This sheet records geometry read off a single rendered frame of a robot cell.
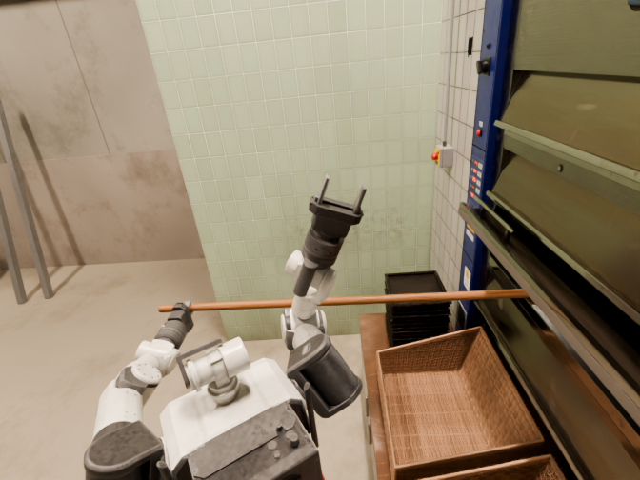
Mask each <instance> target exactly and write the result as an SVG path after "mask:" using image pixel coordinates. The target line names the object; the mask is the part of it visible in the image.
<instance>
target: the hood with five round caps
mask: <svg viewBox="0 0 640 480"><path fill-rule="evenodd" d="M513 69H514V70H535V71H552V72H568V73H585V74H602V75H618V76H635V77H640V0H523V2H522V9H521V16H520V24H519V31H518V38H517V46H516V53H515V61H514V68H513Z"/></svg>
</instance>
